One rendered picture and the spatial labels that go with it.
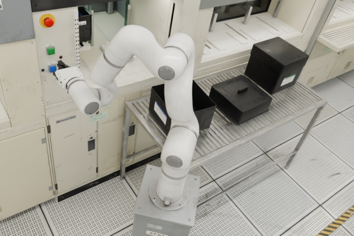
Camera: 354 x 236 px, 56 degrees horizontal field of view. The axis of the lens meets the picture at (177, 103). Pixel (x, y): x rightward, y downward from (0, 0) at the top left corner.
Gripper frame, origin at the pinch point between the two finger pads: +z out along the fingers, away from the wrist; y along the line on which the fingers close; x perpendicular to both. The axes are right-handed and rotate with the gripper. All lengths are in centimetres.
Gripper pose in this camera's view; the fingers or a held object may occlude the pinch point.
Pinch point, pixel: (61, 65)
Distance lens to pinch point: 157.5
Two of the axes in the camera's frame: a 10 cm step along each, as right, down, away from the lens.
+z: -5.7, -5.9, 5.6
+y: 8.0, -2.8, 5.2
